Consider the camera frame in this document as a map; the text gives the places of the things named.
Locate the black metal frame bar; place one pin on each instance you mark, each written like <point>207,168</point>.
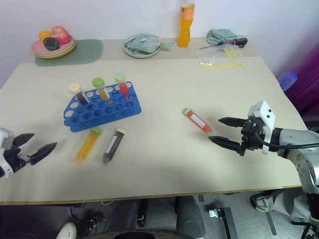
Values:
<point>228,222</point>

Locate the dark rounded shape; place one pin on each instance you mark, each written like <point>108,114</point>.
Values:
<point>189,219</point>

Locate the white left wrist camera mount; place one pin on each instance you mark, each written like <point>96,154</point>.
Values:
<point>5,136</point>

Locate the pale green folded pouch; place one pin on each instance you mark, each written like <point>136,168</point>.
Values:
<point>144,43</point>

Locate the green cap red liquid tube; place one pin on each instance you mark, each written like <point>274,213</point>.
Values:
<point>123,86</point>

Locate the dark purple cabinet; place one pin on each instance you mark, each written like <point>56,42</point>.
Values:
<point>305,92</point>

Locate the blue ribbed bottle cap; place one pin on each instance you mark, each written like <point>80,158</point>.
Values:
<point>287,80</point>

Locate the clear zip plastic bag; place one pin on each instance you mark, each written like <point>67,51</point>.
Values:
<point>219,56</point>

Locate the grey sneaker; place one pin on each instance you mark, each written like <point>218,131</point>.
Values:
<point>261,202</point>

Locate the teal crumpled towel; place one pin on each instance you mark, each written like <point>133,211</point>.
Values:
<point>220,36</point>

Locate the green placemat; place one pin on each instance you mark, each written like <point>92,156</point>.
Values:
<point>87,52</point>

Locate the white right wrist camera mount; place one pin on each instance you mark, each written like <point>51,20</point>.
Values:
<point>264,113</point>

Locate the pink red toy apple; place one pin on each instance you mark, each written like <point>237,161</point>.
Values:
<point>61,34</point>

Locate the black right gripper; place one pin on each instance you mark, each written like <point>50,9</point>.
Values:
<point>251,135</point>

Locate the light green plastic plate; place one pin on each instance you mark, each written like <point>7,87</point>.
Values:
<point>65,51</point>

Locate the dark toy fruit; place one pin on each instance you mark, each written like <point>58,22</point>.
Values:
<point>51,43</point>

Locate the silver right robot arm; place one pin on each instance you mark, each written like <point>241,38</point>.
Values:
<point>296,137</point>

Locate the white shoe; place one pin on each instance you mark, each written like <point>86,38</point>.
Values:
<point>66,231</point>

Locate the yellow plastic plate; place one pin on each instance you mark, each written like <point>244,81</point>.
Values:
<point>59,55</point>

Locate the orange soda bottle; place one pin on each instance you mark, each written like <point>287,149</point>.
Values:
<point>185,32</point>

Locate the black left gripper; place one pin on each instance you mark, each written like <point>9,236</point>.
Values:
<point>15,158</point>

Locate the orange toy fruit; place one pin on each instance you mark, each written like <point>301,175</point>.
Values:
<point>44,35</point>

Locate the green cap yellow liquid tube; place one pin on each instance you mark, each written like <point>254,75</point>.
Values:
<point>87,147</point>
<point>102,91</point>

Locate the blue plastic test tube rack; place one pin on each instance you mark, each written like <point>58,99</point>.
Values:
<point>112,112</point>

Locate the red black screwdriver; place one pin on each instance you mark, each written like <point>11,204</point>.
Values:
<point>236,41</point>

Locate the pale green round plate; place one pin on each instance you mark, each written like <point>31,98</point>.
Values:
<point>129,52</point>

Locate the grey trouser leg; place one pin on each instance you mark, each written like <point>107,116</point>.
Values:
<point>289,204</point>

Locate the pink plastic plate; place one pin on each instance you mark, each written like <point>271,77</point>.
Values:
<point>37,47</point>

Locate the green cap orange-red liquid tube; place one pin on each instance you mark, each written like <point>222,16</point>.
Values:
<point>199,122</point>

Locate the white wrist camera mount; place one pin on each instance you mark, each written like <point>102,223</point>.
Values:
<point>5,136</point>
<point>264,113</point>

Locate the cream cap dark liquid tube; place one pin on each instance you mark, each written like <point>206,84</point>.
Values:
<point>81,96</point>
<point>113,145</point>

